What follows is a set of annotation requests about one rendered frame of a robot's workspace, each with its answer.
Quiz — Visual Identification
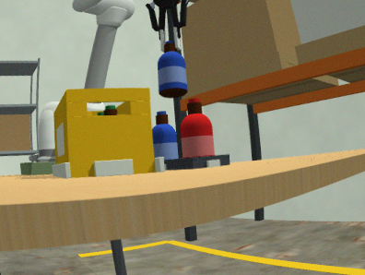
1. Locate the blue bottle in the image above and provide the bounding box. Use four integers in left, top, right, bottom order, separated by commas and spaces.
152, 111, 179, 160
158, 41, 188, 98

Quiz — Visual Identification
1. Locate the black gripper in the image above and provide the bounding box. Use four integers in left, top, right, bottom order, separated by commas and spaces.
146, 0, 189, 53

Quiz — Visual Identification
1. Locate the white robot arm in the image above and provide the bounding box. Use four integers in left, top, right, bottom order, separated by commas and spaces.
29, 0, 135, 162

